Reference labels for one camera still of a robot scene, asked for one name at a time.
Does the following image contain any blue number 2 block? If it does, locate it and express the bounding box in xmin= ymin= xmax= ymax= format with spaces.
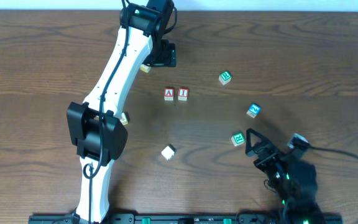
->
xmin=247 ymin=103 xmax=261 ymax=118

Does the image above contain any red letter A block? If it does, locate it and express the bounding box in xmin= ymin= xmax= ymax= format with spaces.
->
xmin=164 ymin=88 xmax=175 ymax=101

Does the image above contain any red letter I block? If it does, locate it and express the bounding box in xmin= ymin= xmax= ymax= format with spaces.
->
xmin=178 ymin=88 xmax=189 ymax=101

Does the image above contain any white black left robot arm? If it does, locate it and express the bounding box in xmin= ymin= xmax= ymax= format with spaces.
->
xmin=60 ymin=0 xmax=177 ymax=223

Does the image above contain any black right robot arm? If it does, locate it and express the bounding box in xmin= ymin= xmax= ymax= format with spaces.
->
xmin=246 ymin=128 xmax=326 ymax=223

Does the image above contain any green R block near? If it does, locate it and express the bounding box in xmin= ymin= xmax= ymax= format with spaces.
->
xmin=231 ymin=132 xmax=246 ymax=147

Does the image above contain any green r block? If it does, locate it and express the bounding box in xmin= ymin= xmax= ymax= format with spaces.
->
xmin=231 ymin=132 xmax=246 ymax=147
xmin=219 ymin=71 xmax=232 ymax=85

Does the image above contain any yellow picture block far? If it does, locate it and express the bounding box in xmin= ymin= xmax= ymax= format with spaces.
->
xmin=140 ymin=64 xmax=151 ymax=73

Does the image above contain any yellow picture block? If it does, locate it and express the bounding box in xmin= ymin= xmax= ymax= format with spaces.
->
xmin=120 ymin=112 xmax=130 ymax=126
xmin=140 ymin=64 xmax=151 ymax=73

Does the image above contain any green R block far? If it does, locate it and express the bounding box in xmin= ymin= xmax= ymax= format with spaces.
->
xmin=219 ymin=71 xmax=232 ymax=85

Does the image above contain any yellow picture block near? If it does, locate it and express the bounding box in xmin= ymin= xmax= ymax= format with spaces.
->
xmin=120 ymin=112 xmax=130 ymax=126

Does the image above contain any plain white wooden block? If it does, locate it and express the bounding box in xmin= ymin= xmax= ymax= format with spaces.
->
xmin=161 ymin=144 xmax=176 ymax=161

